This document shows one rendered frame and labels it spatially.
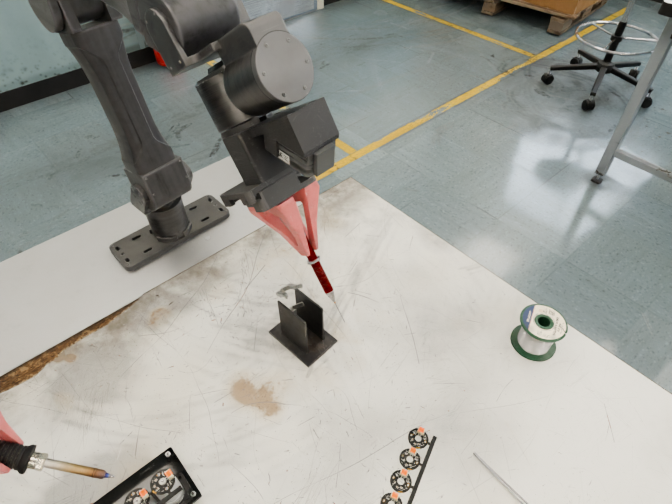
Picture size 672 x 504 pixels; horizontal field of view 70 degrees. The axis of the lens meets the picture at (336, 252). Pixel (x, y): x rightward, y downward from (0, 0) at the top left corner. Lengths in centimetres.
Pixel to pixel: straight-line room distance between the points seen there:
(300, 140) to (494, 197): 181
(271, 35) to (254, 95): 5
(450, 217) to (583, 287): 56
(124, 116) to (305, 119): 37
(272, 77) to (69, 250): 59
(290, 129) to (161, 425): 42
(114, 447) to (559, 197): 197
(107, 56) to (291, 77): 34
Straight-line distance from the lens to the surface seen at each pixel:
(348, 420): 64
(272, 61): 42
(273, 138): 44
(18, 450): 54
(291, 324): 66
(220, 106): 48
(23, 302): 88
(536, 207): 219
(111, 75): 72
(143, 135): 74
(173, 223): 83
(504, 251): 195
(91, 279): 86
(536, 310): 72
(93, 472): 53
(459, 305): 76
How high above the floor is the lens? 133
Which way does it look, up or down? 47 degrees down
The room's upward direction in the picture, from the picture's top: straight up
